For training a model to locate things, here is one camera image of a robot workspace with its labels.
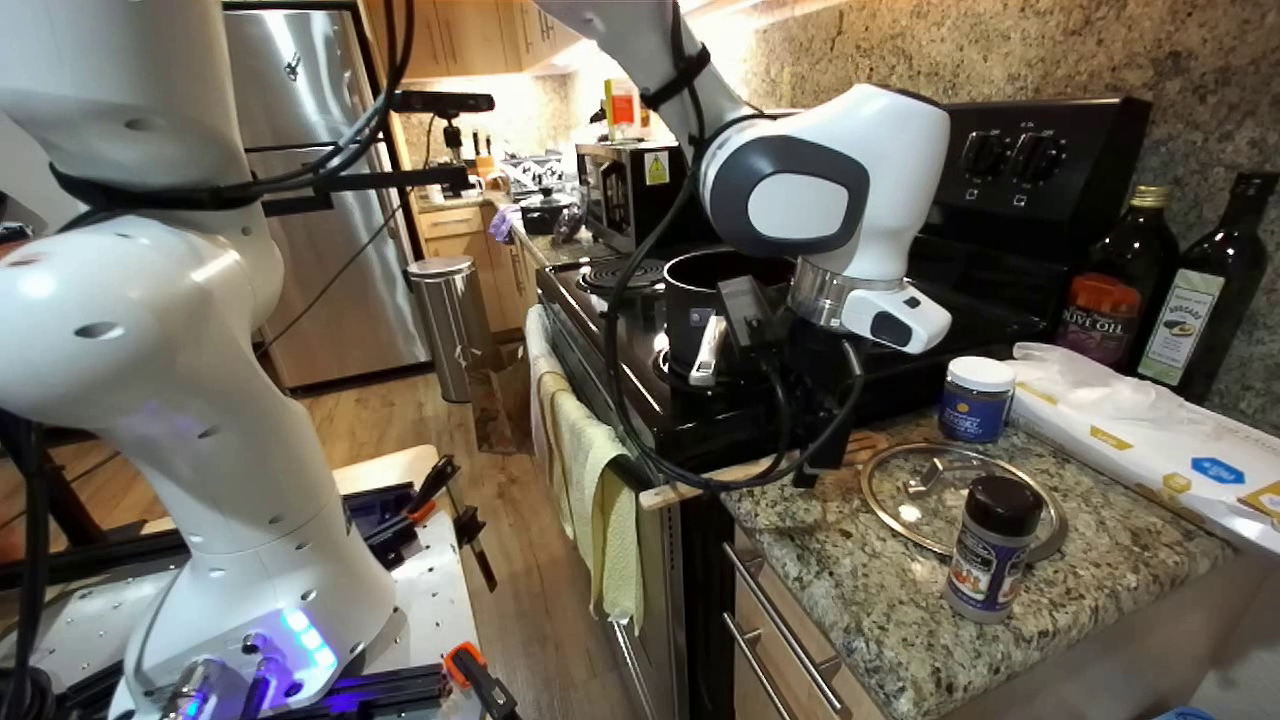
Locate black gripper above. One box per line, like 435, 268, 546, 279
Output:
753, 282, 864, 487

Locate glass pot lid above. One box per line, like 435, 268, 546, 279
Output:
856, 439, 1071, 565

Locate blue jar with white lid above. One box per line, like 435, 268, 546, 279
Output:
934, 353, 1018, 448

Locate spice jar with black lid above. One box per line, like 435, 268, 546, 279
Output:
944, 473, 1050, 627

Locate wooden drawer cabinet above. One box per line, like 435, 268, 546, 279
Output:
714, 516, 1280, 720

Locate pale yellow dish towel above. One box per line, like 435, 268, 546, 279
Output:
518, 298, 651, 635

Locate black electric stove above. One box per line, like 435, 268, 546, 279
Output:
530, 91, 1155, 720

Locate black toaster oven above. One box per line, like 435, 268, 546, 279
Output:
571, 135, 711, 255

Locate dark bottle with orange label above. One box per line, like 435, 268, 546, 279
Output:
1056, 179, 1185, 375

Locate white plastic bag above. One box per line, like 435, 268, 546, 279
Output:
1002, 338, 1280, 556

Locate black clamp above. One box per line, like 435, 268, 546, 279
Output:
451, 498, 501, 597

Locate orange container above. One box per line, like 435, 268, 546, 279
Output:
602, 74, 642, 140

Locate steel trash can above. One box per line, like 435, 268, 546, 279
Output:
403, 252, 494, 407

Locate dark bottle with white label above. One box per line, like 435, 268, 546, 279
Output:
1137, 166, 1280, 405

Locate robot mounting table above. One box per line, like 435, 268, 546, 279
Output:
0, 439, 486, 720

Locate stainless steel refrigerator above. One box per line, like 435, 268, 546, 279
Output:
223, 3, 435, 391

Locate wooden upper cabinets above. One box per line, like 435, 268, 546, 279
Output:
384, 0, 592, 78

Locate black pot with steel handle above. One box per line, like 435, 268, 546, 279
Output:
654, 242, 805, 397

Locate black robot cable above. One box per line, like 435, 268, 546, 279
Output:
50, 0, 870, 494

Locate orange handled clamp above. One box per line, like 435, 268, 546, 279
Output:
435, 635, 522, 720

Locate black stereo camera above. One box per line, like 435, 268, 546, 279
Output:
384, 87, 501, 120

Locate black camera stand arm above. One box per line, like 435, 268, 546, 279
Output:
257, 114, 478, 224

